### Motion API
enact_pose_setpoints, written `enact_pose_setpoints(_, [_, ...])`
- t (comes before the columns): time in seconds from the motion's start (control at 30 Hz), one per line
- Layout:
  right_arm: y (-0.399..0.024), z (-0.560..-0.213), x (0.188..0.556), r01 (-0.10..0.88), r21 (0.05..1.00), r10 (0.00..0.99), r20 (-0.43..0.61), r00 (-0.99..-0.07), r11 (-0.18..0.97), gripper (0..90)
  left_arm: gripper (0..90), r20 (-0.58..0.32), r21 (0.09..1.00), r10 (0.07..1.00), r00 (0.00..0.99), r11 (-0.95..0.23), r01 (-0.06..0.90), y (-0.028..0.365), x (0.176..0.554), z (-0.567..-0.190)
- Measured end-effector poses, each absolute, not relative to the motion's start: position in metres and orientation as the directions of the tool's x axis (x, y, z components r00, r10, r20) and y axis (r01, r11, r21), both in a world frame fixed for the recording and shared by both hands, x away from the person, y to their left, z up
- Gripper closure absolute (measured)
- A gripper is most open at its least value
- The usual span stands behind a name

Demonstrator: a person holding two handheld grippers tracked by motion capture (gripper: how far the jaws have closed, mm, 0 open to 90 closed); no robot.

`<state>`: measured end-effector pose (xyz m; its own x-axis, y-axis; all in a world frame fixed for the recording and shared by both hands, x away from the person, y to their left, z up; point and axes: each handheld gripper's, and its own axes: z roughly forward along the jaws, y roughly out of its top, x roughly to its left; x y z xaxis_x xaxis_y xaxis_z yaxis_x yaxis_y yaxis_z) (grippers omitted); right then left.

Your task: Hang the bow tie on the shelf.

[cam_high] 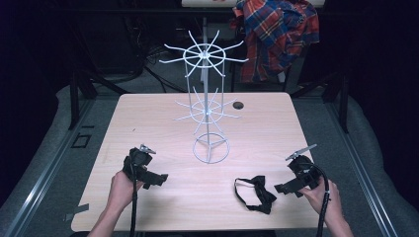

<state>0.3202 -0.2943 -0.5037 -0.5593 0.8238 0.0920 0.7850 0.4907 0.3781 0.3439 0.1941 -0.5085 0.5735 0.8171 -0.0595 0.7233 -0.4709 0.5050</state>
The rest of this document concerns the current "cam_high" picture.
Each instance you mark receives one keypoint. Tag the person's left hand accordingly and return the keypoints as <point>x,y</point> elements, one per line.
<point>120,192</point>

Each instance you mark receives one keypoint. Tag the red blue plaid shirt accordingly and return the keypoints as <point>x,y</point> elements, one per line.
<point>273,33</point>

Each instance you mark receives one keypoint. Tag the black chair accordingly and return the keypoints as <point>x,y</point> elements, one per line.
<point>233,79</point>

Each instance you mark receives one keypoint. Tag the metal floor rail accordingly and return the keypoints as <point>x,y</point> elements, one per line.
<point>42,174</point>
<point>362,174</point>

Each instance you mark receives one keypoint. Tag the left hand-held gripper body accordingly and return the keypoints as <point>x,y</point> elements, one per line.
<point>138,159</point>

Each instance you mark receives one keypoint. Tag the person's right hand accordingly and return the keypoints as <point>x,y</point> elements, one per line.
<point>324,200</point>

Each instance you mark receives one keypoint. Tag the grey metal post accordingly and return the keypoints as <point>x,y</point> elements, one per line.
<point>205,29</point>

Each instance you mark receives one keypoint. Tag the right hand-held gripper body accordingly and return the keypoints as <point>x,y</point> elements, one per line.
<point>306,176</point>

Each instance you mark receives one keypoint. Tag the black tape square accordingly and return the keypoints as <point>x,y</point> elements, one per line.
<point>73,141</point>

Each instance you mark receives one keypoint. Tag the grey tape strip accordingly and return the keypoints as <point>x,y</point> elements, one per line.
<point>79,210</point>

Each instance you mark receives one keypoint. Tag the black metal frame stand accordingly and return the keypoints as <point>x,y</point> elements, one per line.
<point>344,105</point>
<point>74,98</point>

